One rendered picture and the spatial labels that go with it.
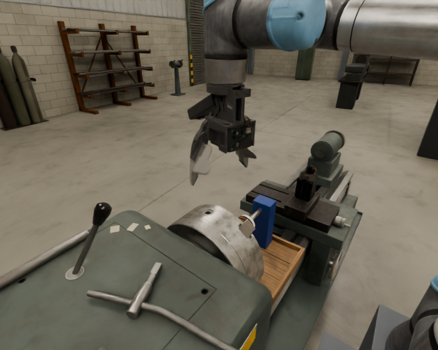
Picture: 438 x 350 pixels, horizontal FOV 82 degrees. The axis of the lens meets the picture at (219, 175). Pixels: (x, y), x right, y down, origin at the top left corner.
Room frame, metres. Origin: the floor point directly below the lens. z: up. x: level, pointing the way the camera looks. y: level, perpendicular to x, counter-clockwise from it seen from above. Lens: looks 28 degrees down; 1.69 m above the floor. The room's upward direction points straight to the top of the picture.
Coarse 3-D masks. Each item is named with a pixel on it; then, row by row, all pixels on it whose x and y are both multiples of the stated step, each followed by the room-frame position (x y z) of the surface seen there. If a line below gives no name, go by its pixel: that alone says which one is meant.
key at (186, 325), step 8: (88, 296) 0.31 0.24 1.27; (96, 296) 0.31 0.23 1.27; (104, 296) 0.31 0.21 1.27; (112, 296) 0.31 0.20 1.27; (128, 304) 0.29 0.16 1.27; (144, 304) 0.29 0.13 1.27; (152, 304) 0.29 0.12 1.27; (160, 312) 0.28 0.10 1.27; (168, 312) 0.28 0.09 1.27; (176, 320) 0.27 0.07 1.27; (184, 320) 0.26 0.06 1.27; (184, 328) 0.26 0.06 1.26; (192, 328) 0.25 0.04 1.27; (200, 328) 0.25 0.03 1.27; (200, 336) 0.24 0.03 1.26; (208, 336) 0.24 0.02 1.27; (216, 344) 0.23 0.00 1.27; (224, 344) 0.23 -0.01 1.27
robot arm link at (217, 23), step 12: (204, 0) 0.48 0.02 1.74; (216, 0) 0.46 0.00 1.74; (228, 0) 0.46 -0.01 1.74; (204, 12) 0.48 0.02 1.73; (216, 12) 0.46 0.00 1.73; (228, 12) 0.44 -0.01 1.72; (204, 24) 0.48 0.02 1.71; (216, 24) 0.46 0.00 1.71; (228, 24) 0.44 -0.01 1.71; (204, 36) 0.48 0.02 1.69; (216, 36) 0.46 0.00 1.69; (228, 36) 0.45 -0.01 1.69; (204, 48) 0.49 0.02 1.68; (216, 48) 0.46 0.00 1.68; (228, 48) 0.46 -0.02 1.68; (240, 48) 0.46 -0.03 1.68
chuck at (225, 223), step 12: (204, 204) 0.68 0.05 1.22; (192, 216) 0.61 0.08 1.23; (204, 216) 0.60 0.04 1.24; (216, 216) 0.60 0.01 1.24; (228, 216) 0.60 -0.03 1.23; (216, 228) 0.55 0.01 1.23; (228, 228) 0.56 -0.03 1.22; (228, 240) 0.52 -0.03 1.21; (240, 240) 0.53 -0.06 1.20; (252, 240) 0.55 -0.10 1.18; (240, 252) 0.51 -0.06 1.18; (252, 252) 0.53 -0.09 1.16; (252, 264) 0.51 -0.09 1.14; (252, 276) 0.49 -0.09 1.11
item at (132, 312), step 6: (156, 264) 0.38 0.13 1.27; (156, 270) 0.37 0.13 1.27; (150, 276) 0.35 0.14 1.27; (156, 276) 0.36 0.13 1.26; (144, 282) 0.34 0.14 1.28; (150, 282) 0.34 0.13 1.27; (144, 288) 0.32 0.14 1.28; (150, 288) 0.33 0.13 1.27; (138, 294) 0.31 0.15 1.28; (144, 294) 0.31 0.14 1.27; (138, 300) 0.30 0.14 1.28; (144, 300) 0.30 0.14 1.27; (132, 306) 0.28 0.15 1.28; (138, 306) 0.29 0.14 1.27; (126, 312) 0.28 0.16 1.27; (132, 312) 0.28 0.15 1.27; (138, 312) 0.28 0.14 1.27; (132, 318) 0.28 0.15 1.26
